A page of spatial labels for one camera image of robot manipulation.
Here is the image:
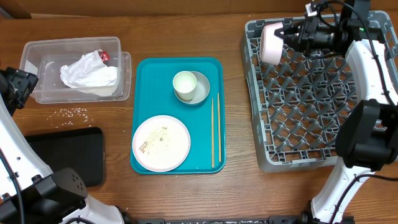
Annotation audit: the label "pale green cup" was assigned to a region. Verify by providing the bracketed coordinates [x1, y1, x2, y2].
[173, 71, 197, 100]

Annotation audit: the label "clear plastic bin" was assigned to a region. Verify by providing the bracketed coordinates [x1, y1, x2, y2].
[19, 37, 132, 104]

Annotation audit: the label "black plastic tray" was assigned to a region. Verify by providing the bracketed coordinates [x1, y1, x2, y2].
[25, 127, 105, 187]

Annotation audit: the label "grey small plate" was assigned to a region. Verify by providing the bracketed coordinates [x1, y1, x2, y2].
[174, 71, 210, 105]

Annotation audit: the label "pink bowl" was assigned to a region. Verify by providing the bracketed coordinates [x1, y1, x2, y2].
[259, 22, 284, 65]

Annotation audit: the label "scattered rice grains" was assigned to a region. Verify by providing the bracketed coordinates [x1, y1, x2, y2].
[45, 107, 94, 129]

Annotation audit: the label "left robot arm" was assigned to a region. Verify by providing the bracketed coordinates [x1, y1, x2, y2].
[1, 67, 135, 223]

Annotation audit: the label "teal serving tray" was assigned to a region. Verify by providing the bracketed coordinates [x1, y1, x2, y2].
[132, 57, 226, 175]

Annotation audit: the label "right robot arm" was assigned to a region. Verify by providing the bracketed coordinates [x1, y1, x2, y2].
[262, 1, 397, 223]

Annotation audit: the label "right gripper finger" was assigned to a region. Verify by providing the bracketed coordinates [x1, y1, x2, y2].
[274, 21, 307, 36]
[283, 37, 300, 50]

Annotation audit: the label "white napkin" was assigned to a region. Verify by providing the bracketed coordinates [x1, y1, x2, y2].
[60, 50, 105, 88]
[70, 66, 118, 96]

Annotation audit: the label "red wrapper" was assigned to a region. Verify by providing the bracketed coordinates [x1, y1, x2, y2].
[98, 51, 110, 62]

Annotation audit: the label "grey dish rack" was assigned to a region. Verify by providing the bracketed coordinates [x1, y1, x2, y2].
[240, 19, 357, 172]

